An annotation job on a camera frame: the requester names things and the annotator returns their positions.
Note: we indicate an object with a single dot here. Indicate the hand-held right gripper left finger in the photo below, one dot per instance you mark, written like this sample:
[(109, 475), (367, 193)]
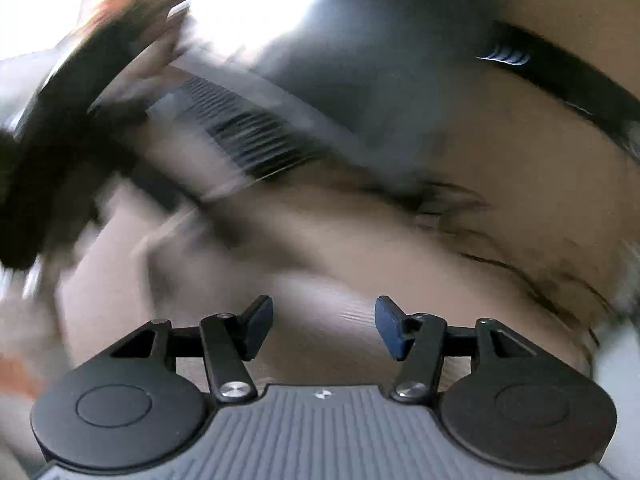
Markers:
[(257, 327)]

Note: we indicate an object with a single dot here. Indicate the dark keyboard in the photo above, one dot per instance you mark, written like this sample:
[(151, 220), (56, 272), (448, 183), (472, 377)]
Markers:
[(250, 130)]

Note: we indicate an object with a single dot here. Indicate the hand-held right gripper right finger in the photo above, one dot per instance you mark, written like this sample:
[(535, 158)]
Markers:
[(390, 330)]

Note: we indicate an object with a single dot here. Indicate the white knit sweater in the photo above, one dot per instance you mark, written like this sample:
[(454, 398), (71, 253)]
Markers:
[(325, 310)]

